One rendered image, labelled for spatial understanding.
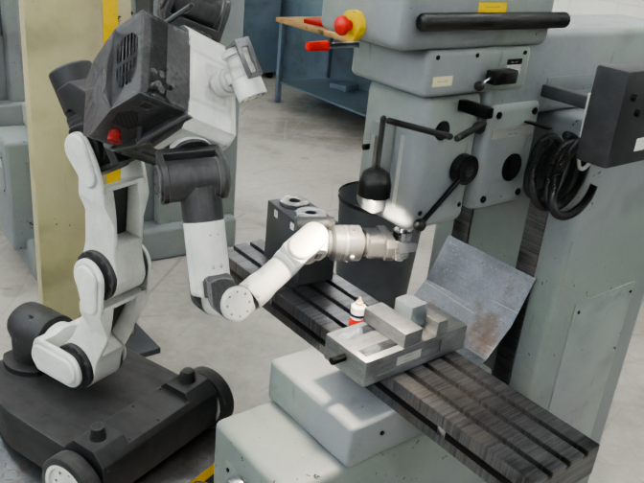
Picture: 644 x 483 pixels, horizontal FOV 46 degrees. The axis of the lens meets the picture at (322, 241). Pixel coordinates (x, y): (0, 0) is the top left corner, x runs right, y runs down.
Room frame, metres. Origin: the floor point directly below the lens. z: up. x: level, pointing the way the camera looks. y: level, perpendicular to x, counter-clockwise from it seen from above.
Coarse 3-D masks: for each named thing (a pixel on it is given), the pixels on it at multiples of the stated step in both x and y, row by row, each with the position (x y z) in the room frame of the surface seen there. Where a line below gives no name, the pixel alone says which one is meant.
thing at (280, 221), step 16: (272, 208) 2.11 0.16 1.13; (288, 208) 2.08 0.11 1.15; (304, 208) 2.07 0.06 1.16; (272, 224) 2.11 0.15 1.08; (288, 224) 2.02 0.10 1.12; (336, 224) 2.02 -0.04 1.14; (272, 240) 2.10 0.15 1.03; (272, 256) 2.09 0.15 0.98; (304, 272) 1.97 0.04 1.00; (320, 272) 2.00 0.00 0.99
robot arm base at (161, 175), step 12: (156, 156) 1.53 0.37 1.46; (168, 156) 1.55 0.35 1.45; (180, 156) 1.56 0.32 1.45; (192, 156) 1.57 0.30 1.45; (204, 156) 1.58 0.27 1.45; (216, 156) 1.57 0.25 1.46; (156, 168) 1.50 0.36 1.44; (228, 168) 1.54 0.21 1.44; (156, 180) 1.51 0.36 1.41; (168, 180) 1.48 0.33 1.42; (228, 180) 1.52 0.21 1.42; (156, 192) 1.52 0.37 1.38; (168, 192) 1.47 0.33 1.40; (228, 192) 1.53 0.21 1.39; (168, 204) 1.50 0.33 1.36
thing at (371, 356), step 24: (432, 312) 1.67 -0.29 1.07; (336, 336) 1.58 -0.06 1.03; (360, 336) 1.59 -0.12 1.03; (384, 336) 1.60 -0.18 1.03; (432, 336) 1.63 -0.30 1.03; (456, 336) 1.68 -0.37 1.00; (360, 360) 1.49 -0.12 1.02; (384, 360) 1.52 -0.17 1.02; (408, 360) 1.58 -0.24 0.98; (360, 384) 1.48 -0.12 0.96
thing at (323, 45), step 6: (312, 42) 1.63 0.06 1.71; (318, 42) 1.63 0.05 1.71; (324, 42) 1.64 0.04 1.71; (336, 42) 1.67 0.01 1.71; (342, 42) 1.68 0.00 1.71; (348, 42) 1.69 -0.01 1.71; (354, 42) 1.70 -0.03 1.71; (306, 48) 1.62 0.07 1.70; (312, 48) 1.62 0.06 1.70; (318, 48) 1.63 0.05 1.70; (324, 48) 1.64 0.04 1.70; (330, 48) 1.66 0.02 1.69
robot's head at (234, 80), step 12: (228, 60) 1.64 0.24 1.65; (240, 60) 1.64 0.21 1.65; (228, 72) 1.68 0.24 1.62; (240, 72) 1.63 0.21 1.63; (252, 72) 1.64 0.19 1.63; (228, 84) 1.65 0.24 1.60; (240, 84) 1.62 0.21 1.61; (252, 84) 1.62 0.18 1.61; (240, 96) 1.62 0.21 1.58; (252, 96) 1.62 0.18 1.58
